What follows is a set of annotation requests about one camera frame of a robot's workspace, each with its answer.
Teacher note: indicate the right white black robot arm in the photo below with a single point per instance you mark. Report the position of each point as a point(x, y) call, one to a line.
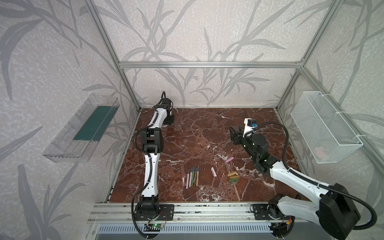
point(329, 206)

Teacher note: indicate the clear plastic wall tray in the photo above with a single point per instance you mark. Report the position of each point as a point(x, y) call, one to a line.
point(79, 138)

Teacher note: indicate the pink pen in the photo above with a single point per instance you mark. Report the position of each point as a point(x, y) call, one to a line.
point(188, 178)

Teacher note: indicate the orange brown pen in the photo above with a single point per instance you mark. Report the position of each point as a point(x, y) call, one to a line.
point(195, 176)

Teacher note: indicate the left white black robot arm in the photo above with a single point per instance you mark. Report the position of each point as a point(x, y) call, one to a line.
point(152, 145)

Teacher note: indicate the black mounting plate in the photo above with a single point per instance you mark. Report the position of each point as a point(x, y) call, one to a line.
point(261, 211)
point(162, 211)

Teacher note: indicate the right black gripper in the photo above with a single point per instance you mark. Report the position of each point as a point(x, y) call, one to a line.
point(238, 136)

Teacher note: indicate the green circuit board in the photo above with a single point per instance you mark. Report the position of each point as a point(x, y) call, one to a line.
point(156, 227)

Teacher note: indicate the magenta pink pen cap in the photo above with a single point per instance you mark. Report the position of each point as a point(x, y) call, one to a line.
point(229, 159)

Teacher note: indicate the tan pen cap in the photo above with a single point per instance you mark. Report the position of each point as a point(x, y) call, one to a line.
point(232, 174)

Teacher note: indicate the light pink pen cap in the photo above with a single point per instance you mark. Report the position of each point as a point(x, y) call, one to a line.
point(213, 172)

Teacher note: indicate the dark green pen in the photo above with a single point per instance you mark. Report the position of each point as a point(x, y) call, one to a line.
point(193, 176)

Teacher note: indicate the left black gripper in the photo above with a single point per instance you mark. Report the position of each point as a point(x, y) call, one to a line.
point(169, 119)

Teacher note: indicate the white wire mesh basket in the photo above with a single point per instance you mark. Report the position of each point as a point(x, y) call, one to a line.
point(322, 125)

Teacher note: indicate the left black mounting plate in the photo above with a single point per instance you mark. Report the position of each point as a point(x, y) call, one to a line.
point(162, 211)

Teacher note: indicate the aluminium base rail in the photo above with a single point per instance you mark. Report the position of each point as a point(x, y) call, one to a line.
point(187, 212)

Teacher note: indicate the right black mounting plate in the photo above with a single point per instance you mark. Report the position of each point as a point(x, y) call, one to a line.
point(261, 211)

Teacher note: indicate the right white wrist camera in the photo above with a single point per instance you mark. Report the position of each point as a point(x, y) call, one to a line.
point(249, 123)

